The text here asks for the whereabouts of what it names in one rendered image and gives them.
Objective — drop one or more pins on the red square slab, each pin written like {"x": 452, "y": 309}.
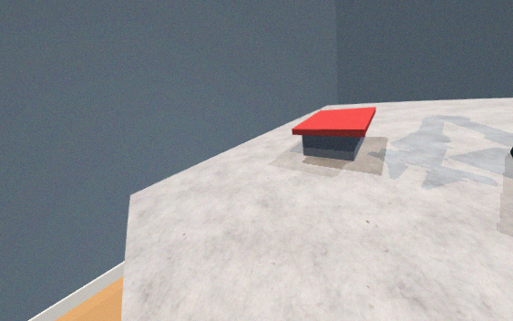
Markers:
{"x": 337, "y": 122}

